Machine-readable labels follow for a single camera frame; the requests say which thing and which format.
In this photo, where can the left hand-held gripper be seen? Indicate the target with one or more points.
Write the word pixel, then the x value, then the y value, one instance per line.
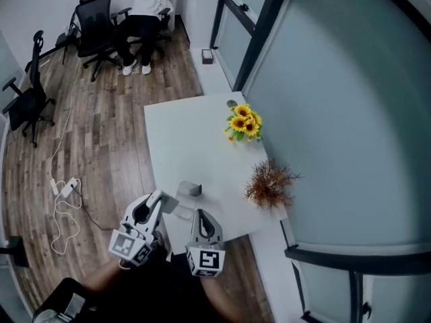
pixel 122 246

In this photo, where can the black office chair with armrests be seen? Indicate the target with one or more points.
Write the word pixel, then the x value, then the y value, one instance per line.
pixel 125 11

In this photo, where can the white power strip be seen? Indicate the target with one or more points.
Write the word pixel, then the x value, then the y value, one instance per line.
pixel 69 187

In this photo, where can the black high-back office chair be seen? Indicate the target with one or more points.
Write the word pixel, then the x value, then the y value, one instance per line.
pixel 28 96

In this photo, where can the reddish brown dried plant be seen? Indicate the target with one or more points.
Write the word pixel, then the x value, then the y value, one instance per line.
pixel 269 185

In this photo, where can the person's left forearm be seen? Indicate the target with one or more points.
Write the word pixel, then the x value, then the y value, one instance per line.
pixel 101 276

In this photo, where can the yellow sunflower bouquet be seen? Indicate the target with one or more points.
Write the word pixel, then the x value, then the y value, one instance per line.
pixel 244 123

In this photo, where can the clear plastic container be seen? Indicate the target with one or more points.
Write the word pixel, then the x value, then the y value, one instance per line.
pixel 185 210

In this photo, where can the dark tissue box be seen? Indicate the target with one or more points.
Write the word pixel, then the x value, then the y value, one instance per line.
pixel 207 56

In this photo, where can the black mesh office chair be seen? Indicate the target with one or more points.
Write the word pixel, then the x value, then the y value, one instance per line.
pixel 96 22

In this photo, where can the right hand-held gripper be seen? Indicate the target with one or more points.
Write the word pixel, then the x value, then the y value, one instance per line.
pixel 210 261

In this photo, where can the white power adapter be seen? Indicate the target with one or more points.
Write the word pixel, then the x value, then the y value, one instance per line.
pixel 54 187

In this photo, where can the black floor stand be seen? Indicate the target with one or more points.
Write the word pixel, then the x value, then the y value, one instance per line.
pixel 17 251

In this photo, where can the person's right forearm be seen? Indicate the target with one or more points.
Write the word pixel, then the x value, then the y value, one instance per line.
pixel 222 299

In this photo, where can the person's black shirt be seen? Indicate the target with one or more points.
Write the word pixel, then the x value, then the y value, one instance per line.
pixel 158 291

